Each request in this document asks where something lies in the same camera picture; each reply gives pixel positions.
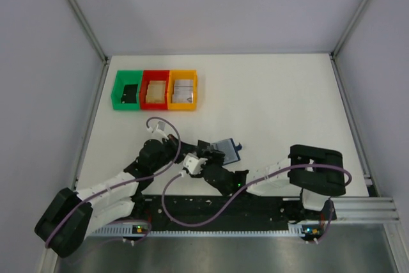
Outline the blue card holder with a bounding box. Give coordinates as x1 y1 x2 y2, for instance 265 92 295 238
212 138 242 166

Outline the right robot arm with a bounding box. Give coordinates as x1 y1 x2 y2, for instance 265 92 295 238
183 144 352 212

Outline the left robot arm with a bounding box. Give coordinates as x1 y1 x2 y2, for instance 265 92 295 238
35 135 182 258

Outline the beige cards stack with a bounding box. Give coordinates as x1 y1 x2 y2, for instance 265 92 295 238
145 81 166 104

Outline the black cards stack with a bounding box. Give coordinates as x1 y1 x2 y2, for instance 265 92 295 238
121 84 139 104

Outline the silver cards stack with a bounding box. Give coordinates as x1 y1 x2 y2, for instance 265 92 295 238
172 79 194 104

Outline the red plastic bin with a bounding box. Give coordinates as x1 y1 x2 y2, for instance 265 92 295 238
139 70 170 111

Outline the yellow plastic bin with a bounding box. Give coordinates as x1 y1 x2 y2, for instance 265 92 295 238
167 70 198 111

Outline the green plastic bin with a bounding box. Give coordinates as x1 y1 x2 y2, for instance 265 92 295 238
111 70 143 111

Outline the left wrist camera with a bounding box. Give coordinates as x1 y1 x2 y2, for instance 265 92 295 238
147 121 167 138

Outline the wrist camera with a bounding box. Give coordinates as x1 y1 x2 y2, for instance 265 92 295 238
182 153 207 175
147 121 167 138

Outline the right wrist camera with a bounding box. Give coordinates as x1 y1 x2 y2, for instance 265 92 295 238
182 153 207 175

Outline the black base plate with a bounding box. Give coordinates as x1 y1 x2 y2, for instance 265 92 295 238
125 193 337 231

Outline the grey cable duct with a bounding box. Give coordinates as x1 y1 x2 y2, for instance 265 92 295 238
89 223 323 238

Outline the aluminium front rail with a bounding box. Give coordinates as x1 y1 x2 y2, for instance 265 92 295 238
332 197 399 224

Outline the left aluminium frame post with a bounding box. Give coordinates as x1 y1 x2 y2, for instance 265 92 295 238
65 0 109 63

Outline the aluminium frame post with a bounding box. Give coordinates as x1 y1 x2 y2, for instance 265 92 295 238
330 0 372 60
65 0 109 63

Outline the right aluminium frame post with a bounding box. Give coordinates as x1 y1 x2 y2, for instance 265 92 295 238
330 0 372 60

